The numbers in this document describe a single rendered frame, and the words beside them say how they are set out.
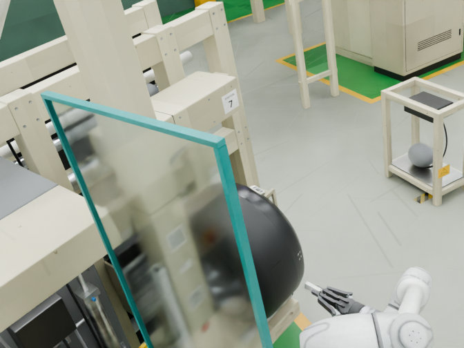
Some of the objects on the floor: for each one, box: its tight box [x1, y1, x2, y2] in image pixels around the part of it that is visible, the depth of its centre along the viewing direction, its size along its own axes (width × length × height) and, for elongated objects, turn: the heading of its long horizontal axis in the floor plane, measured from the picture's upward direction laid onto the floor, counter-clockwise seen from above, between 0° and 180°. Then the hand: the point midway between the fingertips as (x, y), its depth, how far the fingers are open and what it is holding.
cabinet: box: [369, 0, 464, 82], centre depth 592 cm, size 90×56×125 cm, turn 134°
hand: (313, 288), depth 197 cm, fingers closed
